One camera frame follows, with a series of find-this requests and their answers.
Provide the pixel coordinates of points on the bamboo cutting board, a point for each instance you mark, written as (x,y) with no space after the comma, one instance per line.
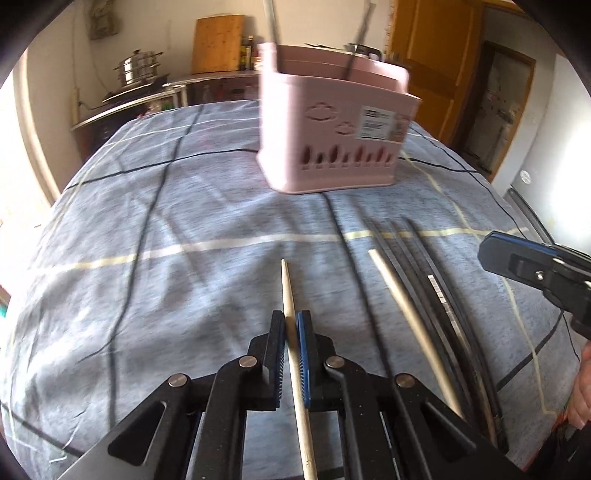
(219,44)

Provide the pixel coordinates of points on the blue checkered cloth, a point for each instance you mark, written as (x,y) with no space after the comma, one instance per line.
(161,277)

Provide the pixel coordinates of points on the beige curtain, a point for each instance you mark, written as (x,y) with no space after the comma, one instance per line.
(104,18)

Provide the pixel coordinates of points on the stainless steel steamer pot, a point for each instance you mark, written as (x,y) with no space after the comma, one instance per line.
(137,69)

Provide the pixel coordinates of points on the wall power strip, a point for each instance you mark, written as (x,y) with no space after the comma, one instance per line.
(75,106)

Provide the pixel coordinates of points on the white board panel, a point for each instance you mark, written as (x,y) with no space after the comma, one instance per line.
(558,161)

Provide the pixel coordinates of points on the wooden door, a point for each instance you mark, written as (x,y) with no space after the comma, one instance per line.
(434,60)

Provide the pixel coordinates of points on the wooden door frame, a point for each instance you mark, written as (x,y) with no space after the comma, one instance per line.
(531,115)

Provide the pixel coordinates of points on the black induction cooker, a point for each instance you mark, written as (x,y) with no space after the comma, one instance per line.
(134,92)

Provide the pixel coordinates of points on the low metal shelf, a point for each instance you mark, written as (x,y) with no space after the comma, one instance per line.
(120,115)

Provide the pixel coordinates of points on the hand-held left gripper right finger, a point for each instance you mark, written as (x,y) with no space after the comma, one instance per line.
(304,350)

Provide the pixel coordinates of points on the light wooden chopstick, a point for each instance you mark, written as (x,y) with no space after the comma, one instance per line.
(288,295)
(401,304)

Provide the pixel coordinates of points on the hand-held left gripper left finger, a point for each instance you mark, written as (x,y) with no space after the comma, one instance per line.
(276,364)

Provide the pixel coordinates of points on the dark oil bottle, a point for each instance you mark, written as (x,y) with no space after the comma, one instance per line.
(249,53)

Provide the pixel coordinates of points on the person's right hand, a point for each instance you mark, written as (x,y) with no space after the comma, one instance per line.
(582,383)

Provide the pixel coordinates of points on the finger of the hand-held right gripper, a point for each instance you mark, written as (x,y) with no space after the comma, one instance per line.
(517,263)

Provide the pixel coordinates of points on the pink plastic utensil holder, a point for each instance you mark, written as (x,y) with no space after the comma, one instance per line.
(314,147)

